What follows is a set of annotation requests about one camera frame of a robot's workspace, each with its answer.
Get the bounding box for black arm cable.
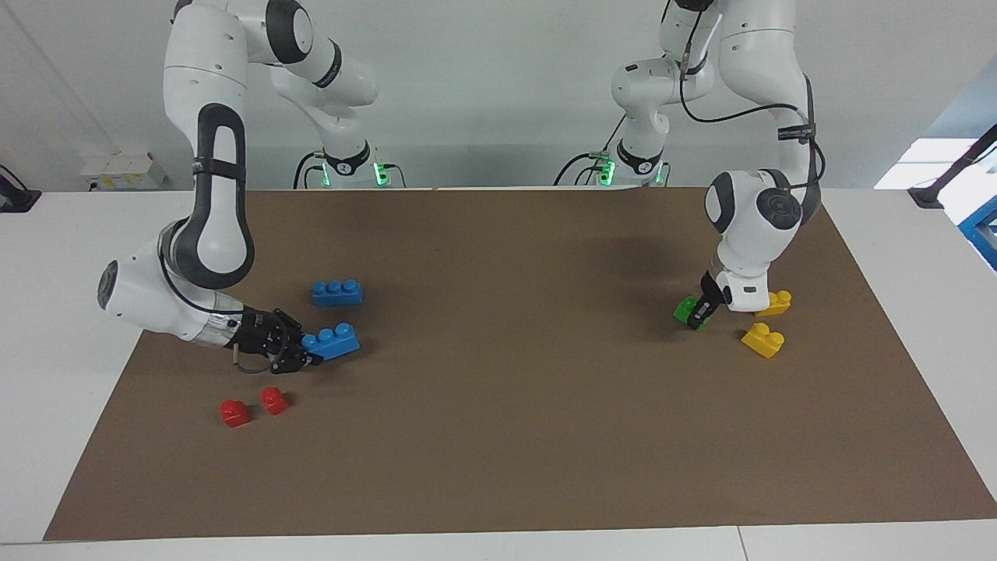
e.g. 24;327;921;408
678;0;819;192
160;242;275;376

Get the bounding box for brown table mat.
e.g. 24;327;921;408
43;187;997;541

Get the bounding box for black base cables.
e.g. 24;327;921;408
553;117;628;186
293;152;406;189

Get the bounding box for black stand with clamp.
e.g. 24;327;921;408
910;125;997;209

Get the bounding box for green two-stud toy block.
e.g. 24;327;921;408
673;296;711;333

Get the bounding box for black left base cables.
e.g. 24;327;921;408
553;117;628;186

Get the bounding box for black right base cables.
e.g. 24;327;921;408
293;152;406;189

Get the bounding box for blue three-stud toy block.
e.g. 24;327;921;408
300;322;361;361
312;279;365;306

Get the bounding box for black table clamp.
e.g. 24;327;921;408
0;165;41;213

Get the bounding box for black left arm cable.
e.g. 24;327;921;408
678;0;819;192

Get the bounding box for blue frame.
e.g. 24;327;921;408
958;195;997;271

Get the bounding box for white wall socket box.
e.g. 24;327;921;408
80;152;166;192

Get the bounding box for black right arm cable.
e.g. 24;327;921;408
160;242;275;376

